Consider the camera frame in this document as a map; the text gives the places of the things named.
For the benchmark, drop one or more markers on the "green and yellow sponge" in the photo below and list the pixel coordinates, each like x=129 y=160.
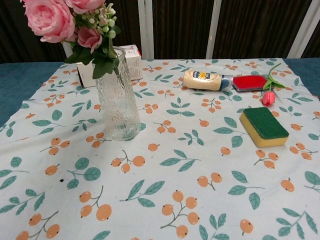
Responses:
x=265 y=122

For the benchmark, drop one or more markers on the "red ink pad case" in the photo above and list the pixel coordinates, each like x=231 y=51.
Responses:
x=250 y=82

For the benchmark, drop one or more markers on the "pink artificial tulip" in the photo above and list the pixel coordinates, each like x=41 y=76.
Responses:
x=268 y=98

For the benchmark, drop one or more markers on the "white cardboard product box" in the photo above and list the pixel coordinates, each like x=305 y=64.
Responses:
x=86 y=78

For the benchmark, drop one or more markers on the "mayonnaise squeeze bottle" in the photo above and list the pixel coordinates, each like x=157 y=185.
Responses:
x=202 y=80

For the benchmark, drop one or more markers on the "teal table cover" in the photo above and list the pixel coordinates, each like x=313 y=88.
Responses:
x=20 y=82

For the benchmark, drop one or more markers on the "white screen frame post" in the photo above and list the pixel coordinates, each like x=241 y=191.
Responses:
x=67 y=51
x=213 y=30
x=302 y=27
x=147 y=30

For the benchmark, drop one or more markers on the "clear textured glass vase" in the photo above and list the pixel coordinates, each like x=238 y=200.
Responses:
x=120 y=107

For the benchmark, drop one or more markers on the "fruit and leaf print tablecloth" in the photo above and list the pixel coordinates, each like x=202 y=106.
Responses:
x=190 y=170

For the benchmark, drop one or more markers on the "pink artificial peony bouquet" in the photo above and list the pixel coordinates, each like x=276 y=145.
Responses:
x=50 y=22

